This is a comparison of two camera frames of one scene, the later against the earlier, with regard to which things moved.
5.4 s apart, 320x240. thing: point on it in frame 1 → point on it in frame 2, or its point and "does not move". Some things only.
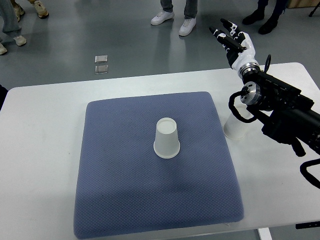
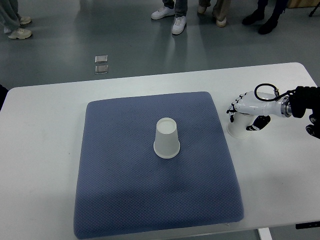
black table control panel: x=308 y=225 does not move
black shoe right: x=272 y=23 does not move
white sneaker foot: x=187 y=26 → x=179 y=23
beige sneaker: x=20 y=40 → x=21 y=33
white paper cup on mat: x=166 y=144 does not move
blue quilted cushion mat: x=125 y=188 does not move
